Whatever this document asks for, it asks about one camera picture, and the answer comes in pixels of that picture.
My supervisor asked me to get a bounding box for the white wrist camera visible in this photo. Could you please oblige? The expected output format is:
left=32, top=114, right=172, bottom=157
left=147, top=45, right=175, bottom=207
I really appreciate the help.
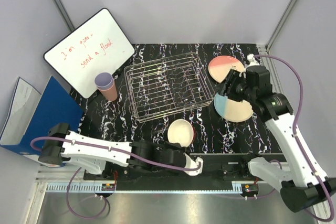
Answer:
left=245, top=54, right=260, bottom=72
left=184, top=154, right=204, bottom=176

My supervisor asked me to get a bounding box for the red floral ceramic bowl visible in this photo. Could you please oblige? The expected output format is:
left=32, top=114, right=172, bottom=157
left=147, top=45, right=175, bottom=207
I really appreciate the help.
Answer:
left=167, top=119, right=196, bottom=147

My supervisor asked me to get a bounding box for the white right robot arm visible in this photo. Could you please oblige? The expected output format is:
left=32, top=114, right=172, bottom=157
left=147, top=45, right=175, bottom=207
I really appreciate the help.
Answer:
left=221, top=66, right=335, bottom=212

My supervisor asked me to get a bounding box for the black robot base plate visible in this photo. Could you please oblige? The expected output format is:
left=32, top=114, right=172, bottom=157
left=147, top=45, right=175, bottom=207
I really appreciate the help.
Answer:
left=83, top=152, right=287, bottom=192

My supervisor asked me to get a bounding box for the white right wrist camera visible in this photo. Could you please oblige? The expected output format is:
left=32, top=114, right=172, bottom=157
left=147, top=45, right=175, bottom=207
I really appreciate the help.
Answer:
left=245, top=54, right=260, bottom=72

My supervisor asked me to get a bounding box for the pink plastic cup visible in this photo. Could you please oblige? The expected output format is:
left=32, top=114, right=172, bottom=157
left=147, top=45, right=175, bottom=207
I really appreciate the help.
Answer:
left=97, top=78, right=118, bottom=101

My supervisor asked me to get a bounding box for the cream pink plate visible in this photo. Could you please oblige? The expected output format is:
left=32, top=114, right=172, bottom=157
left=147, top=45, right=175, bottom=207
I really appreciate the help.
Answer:
left=208, top=56, right=245, bottom=83

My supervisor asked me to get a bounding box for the lilac plastic cup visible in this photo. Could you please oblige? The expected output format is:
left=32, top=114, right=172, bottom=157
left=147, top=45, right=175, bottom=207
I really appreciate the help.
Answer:
left=95, top=72, right=114, bottom=90

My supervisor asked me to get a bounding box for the teal plate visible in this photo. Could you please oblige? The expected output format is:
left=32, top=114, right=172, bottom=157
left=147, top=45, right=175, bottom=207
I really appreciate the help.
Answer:
left=214, top=93, right=254, bottom=123

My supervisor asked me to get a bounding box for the blue binder folder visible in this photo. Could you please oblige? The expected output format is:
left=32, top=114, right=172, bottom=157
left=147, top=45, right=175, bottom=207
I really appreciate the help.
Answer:
left=1, top=76, right=83, bottom=162

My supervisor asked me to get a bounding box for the white dry-erase board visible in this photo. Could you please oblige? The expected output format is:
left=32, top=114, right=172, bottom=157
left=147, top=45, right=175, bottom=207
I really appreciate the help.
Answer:
left=44, top=8, right=135, bottom=99

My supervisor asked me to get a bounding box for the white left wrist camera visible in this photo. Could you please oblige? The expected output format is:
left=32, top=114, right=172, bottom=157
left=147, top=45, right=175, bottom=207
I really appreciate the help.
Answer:
left=184, top=154, right=204, bottom=176

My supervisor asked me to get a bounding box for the white slotted cable duct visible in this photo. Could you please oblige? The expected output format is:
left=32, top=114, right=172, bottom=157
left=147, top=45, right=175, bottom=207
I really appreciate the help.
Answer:
left=46, top=181, right=258, bottom=194

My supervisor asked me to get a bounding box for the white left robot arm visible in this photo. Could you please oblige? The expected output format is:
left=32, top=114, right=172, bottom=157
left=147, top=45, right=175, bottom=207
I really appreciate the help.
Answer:
left=30, top=123, right=197, bottom=180

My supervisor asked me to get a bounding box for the black marble pattern mat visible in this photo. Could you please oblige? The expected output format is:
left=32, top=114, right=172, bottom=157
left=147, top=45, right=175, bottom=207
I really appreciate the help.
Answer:
left=70, top=44, right=281, bottom=154

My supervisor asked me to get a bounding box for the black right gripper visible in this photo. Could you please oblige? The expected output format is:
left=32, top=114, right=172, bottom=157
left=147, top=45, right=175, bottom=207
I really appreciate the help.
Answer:
left=213, top=69, right=256, bottom=103

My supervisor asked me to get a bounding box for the wire dish rack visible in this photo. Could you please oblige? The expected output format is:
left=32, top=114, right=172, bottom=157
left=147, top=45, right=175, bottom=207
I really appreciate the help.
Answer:
left=124, top=52, right=215, bottom=123

